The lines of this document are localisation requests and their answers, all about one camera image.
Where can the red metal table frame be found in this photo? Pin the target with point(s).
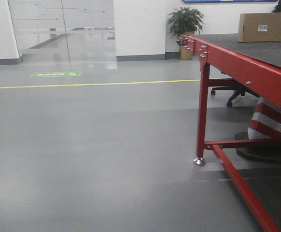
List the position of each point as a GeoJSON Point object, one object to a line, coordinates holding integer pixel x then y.
{"type": "Point", "coordinates": [258, 67]}

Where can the green floor sign sticker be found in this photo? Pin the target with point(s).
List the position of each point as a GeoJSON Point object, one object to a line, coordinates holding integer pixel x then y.
{"type": "Point", "coordinates": [55, 74]}

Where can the green potted plant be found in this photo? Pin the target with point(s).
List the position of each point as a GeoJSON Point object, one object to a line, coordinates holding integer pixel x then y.
{"type": "Point", "coordinates": [185, 21]}

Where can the frosted glass door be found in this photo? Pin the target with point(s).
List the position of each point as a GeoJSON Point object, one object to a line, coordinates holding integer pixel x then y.
{"type": "Point", "coordinates": [64, 30]}

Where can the red white traffic cone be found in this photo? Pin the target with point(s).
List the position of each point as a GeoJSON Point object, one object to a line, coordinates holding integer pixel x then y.
{"type": "Point", "coordinates": [265, 123]}

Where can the brown cardboard package box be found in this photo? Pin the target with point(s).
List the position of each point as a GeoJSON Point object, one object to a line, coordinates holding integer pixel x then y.
{"type": "Point", "coordinates": [259, 27]}

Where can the black office chair base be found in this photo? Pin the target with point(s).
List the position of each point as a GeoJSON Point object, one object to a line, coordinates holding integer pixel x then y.
{"type": "Point", "coordinates": [230, 83]}

